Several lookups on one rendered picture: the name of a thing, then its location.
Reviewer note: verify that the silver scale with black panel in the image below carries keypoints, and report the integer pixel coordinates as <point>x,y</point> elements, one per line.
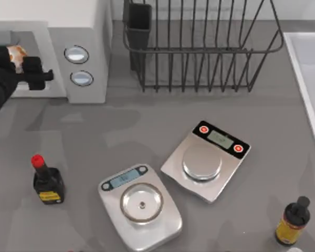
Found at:
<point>202,164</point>

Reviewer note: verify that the round grey microwave knob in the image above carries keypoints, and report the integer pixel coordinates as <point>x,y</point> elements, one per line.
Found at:
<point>76,54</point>
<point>82,78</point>

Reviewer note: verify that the dark bottle with red cap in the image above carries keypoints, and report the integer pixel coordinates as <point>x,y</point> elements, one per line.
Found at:
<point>48,185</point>

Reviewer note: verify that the dark grey utensil holder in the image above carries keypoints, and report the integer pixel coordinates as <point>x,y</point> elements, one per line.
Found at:
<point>137,23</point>

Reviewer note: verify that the silver scale with round bowl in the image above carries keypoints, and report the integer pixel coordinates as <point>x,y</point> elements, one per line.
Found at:
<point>141,204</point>

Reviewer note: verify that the dark bottle with black cap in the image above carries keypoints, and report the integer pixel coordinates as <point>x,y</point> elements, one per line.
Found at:
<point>292,223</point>

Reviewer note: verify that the orange and white can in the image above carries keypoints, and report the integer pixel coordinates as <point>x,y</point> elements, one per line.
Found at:
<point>17,52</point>

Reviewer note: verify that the white cap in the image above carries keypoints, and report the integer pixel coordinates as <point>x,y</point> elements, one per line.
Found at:
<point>295,250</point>

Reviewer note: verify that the pale microwave oven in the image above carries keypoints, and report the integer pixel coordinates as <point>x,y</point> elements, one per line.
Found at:
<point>94,39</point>

